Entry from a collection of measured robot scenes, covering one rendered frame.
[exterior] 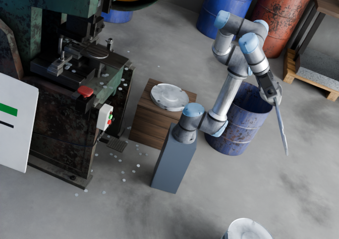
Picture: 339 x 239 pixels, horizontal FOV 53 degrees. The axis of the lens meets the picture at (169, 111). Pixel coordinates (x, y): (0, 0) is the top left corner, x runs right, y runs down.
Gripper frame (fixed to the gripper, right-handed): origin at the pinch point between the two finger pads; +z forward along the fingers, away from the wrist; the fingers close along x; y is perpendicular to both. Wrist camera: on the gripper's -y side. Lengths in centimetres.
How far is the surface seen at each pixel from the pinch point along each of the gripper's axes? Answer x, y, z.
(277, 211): 31, 27, 118
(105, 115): 82, 21, -19
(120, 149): 104, 43, 22
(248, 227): 42, -7, 72
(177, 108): 65, 72, 31
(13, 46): 109, 42, -69
